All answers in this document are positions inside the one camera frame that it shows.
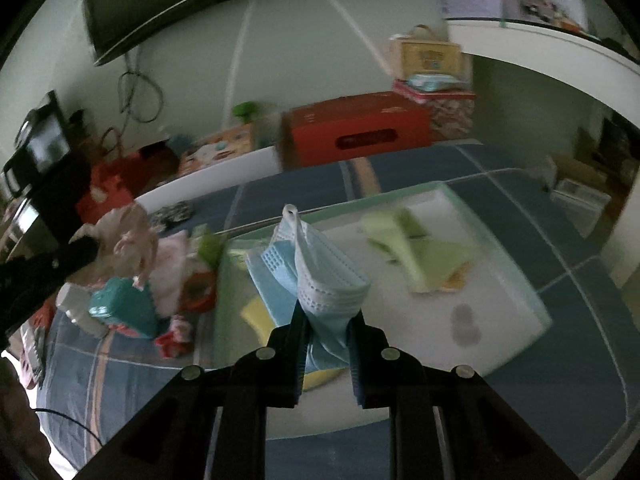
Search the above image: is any red flower cloth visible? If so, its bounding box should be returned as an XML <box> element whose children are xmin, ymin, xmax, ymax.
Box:
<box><xmin>155</xmin><ymin>267</ymin><xmax>218</xmax><ymax>358</ymax></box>

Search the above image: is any black wall cable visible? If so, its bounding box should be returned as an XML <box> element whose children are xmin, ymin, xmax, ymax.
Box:
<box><xmin>119</xmin><ymin>50</ymin><xmax>163</xmax><ymax>123</ymax></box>

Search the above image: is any mint green tray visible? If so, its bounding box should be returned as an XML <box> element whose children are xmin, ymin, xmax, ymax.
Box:
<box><xmin>212</xmin><ymin>182</ymin><xmax>553</xmax><ymax>443</ymax></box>

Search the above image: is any green dumbbell toy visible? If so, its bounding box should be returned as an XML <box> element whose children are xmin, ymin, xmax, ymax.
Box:
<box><xmin>232</xmin><ymin>101</ymin><xmax>261</xmax><ymax>123</ymax></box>

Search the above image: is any blue face mask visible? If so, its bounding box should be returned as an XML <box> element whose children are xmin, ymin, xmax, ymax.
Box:
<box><xmin>270</xmin><ymin>204</ymin><xmax>372</xmax><ymax>376</ymax></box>

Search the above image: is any red tote bag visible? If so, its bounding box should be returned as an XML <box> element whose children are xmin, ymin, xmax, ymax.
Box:
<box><xmin>75</xmin><ymin>127</ymin><xmax>176</xmax><ymax>223</ymax></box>

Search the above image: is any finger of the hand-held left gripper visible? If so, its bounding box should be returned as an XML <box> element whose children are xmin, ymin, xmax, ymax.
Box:
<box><xmin>30</xmin><ymin>236</ymin><xmax>101</xmax><ymax>283</ymax></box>

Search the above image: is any tan gift bag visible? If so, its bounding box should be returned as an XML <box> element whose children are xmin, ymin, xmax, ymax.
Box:
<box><xmin>389</xmin><ymin>25</ymin><xmax>463</xmax><ymax>83</ymax></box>

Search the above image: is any light blue wipes packet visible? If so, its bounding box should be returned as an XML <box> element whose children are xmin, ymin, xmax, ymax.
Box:
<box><xmin>406</xmin><ymin>74</ymin><xmax>458</xmax><ymax>92</ymax></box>

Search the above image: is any light green cloth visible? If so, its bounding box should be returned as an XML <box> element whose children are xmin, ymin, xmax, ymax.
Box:
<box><xmin>361</xmin><ymin>207</ymin><xmax>473</xmax><ymax>293</ymax></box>

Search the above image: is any yellow sponge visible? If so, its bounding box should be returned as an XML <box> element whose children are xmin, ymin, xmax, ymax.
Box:
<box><xmin>240</xmin><ymin>295</ymin><xmax>346</xmax><ymax>391</ymax></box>

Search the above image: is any orange toy board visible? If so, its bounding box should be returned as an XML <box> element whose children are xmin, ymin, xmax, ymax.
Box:
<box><xmin>177</xmin><ymin>125</ymin><xmax>258</xmax><ymax>178</ymax></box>

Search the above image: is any white bottle green label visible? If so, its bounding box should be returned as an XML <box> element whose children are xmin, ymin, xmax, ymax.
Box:
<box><xmin>55</xmin><ymin>285</ymin><xmax>108</xmax><ymax>338</ymax></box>

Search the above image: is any zebra print scrunchie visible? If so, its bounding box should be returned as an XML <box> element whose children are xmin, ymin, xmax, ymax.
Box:
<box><xmin>150</xmin><ymin>201</ymin><xmax>193</xmax><ymax>226</ymax></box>

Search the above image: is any pink white ruffled cloth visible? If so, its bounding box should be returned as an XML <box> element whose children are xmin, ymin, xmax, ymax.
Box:
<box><xmin>72</xmin><ymin>205</ymin><xmax>161</xmax><ymax>286</ymax></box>

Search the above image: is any white desk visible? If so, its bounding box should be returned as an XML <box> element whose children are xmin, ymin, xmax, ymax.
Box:
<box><xmin>446</xmin><ymin>17</ymin><xmax>640</xmax><ymax>121</ymax></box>

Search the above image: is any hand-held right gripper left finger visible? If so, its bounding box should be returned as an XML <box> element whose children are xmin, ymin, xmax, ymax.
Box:
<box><xmin>75</xmin><ymin>305</ymin><xmax>308</xmax><ymax>480</ymax></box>

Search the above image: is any green white packet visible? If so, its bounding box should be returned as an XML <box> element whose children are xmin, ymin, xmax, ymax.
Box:
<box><xmin>197</xmin><ymin>230</ymin><xmax>226</xmax><ymax>268</ymax></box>

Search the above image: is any person's left forearm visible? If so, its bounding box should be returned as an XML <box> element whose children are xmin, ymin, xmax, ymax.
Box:
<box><xmin>0</xmin><ymin>352</ymin><xmax>56</xmax><ymax>480</ymax></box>

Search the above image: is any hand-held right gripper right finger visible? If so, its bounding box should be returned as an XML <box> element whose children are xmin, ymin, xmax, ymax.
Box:
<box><xmin>347</xmin><ymin>310</ymin><xmax>586</xmax><ymax>480</ymax></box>

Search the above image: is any teal toy box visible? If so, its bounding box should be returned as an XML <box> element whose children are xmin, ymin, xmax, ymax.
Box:
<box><xmin>89</xmin><ymin>277</ymin><xmax>161</xmax><ymax>339</ymax></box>

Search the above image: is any black appliance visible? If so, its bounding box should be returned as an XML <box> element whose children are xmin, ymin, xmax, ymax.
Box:
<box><xmin>2</xmin><ymin>90</ymin><xmax>96</xmax><ymax>261</ymax></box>

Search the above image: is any white storage bin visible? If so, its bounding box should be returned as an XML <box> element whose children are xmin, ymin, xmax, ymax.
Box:
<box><xmin>135</xmin><ymin>145</ymin><xmax>283</xmax><ymax>211</ymax></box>

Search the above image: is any red cardboard box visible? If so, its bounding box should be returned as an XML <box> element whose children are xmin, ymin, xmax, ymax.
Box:
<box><xmin>282</xmin><ymin>91</ymin><xmax>433</xmax><ymax>168</ymax></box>

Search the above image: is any stack of blue masks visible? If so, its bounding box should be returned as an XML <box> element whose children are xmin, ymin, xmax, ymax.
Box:
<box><xmin>247</xmin><ymin>240</ymin><xmax>321</xmax><ymax>326</ymax></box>

